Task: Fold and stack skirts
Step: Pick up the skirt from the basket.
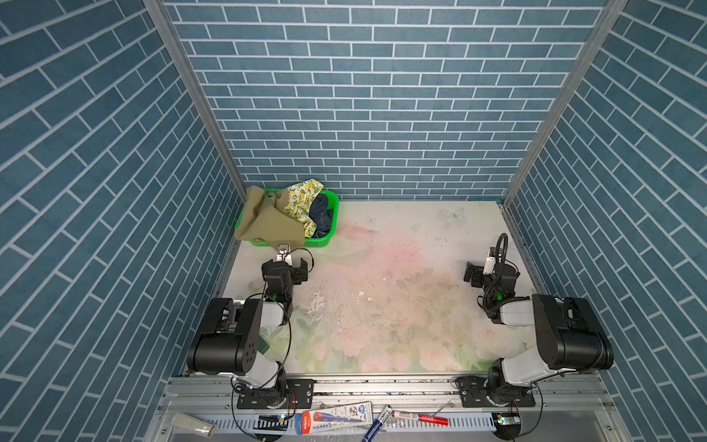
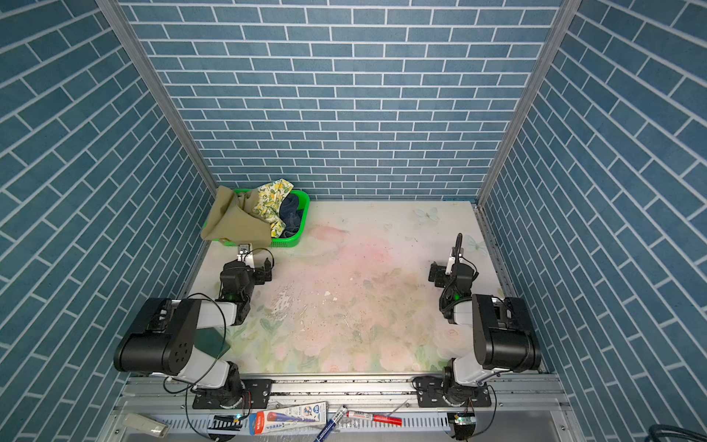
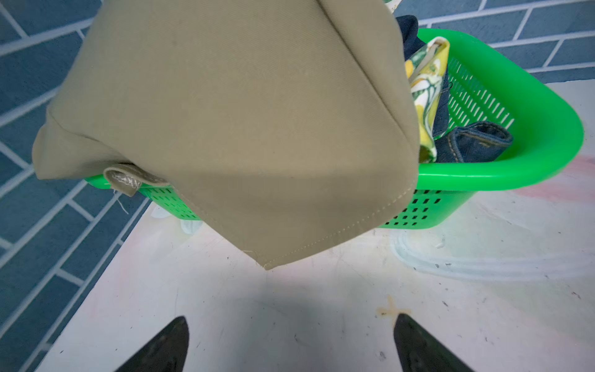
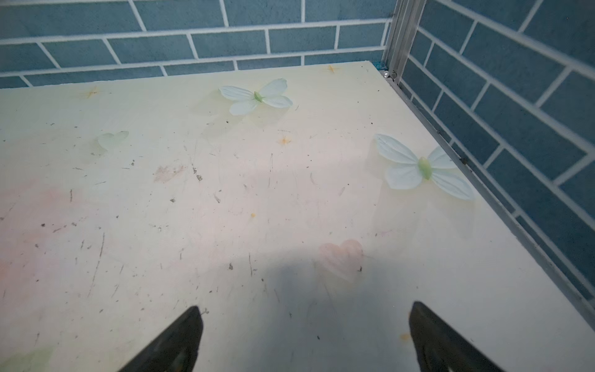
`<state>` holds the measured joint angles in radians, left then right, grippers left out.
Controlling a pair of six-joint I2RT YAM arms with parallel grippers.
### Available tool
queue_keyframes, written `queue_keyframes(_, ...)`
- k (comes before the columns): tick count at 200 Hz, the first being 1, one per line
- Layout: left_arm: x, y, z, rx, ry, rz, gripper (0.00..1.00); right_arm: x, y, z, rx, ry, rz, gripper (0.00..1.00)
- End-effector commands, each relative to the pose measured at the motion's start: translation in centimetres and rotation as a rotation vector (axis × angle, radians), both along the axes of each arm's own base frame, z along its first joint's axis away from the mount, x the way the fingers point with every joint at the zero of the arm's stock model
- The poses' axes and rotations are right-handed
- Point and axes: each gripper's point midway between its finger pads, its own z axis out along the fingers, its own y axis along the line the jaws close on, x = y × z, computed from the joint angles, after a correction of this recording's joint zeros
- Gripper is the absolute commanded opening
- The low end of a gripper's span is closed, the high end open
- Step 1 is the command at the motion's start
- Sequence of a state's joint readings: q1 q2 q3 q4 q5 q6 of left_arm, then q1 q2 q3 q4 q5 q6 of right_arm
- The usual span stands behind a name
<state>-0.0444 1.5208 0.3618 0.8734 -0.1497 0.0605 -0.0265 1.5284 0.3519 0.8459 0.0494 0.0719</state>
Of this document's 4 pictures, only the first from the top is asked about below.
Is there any olive green skirt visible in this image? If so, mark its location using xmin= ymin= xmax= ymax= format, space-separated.
xmin=235 ymin=186 xmax=305 ymax=249

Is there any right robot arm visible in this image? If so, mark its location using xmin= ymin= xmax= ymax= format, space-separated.
xmin=455 ymin=261 xmax=614 ymax=408

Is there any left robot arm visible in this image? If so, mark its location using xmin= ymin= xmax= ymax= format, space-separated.
xmin=187 ymin=257 xmax=309 ymax=403

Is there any green plastic basket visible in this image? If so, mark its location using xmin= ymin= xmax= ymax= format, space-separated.
xmin=235 ymin=180 xmax=339 ymax=248

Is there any dark navy skirt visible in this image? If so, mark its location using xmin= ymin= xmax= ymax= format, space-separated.
xmin=309 ymin=193 xmax=333 ymax=239

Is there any yellow floral skirt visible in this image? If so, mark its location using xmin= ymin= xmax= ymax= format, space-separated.
xmin=278 ymin=179 xmax=324 ymax=238

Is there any red marker pen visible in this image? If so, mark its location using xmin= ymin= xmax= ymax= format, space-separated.
xmin=391 ymin=410 xmax=449 ymax=427

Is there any red blue toothpaste box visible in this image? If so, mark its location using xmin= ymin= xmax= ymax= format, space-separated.
xmin=295 ymin=401 xmax=373 ymax=436

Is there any blue marker pen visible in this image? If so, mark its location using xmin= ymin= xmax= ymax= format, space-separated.
xmin=362 ymin=405 xmax=392 ymax=442

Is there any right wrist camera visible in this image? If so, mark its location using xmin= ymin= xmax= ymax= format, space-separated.
xmin=483 ymin=247 xmax=496 ymax=276

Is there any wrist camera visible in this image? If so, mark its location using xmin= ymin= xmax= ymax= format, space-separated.
xmin=483 ymin=247 xmax=496 ymax=276
xmin=275 ymin=243 xmax=293 ymax=265

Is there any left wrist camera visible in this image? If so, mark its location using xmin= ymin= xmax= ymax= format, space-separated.
xmin=275 ymin=243 xmax=293 ymax=265

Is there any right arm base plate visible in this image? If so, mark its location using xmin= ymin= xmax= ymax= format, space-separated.
xmin=453 ymin=376 xmax=536 ymax=408

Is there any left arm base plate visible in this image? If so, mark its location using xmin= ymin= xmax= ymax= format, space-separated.
xmin=236 ymin=379 xmax=315 ymax=411

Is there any aluminium rail frame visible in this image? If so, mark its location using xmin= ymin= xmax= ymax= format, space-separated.
xmin=145 ymin=373 xmax=630 ymax=441

